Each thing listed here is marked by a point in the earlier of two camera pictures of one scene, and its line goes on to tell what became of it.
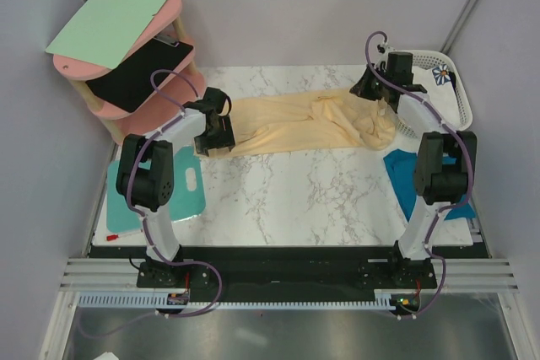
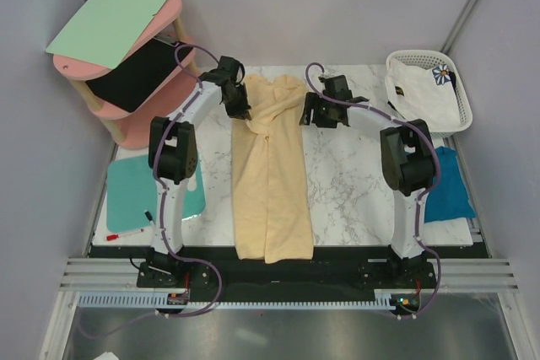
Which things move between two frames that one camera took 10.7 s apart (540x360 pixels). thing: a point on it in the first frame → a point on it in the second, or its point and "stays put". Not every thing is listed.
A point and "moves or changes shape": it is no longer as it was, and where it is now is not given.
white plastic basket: x=434 y=59 stays put
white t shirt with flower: x=441 y=92 stays put
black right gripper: x=362 y=87 → x=312 y=101
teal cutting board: x=121 y=217 stays put
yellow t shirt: x=322 y=120 moves or changes shape
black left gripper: x=225 y=140 → x=243 y=110
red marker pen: x=114 y=237 stays put
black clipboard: x=128 y=83 stays put
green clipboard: x=109 y=24 stays put
